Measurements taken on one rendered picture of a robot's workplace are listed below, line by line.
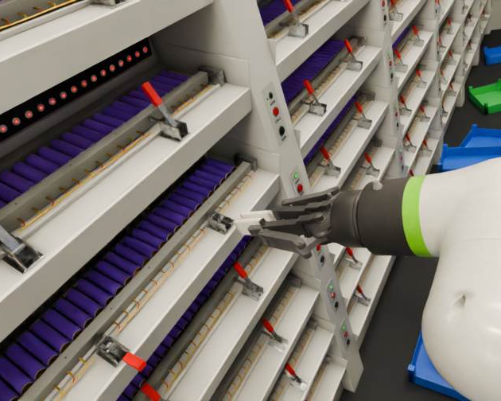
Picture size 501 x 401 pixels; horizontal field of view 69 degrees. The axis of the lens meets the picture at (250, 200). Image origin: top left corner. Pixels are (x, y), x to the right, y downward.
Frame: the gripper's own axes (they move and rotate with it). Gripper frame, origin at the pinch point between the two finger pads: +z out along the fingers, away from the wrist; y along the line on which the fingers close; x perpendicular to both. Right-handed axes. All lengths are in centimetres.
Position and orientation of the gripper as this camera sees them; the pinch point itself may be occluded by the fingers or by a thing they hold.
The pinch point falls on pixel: (255, 223)
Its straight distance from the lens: 60.4
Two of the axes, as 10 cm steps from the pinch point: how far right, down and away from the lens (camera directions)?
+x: -4.8, -7.8, -4.0
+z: -7.1, 0.7, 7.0
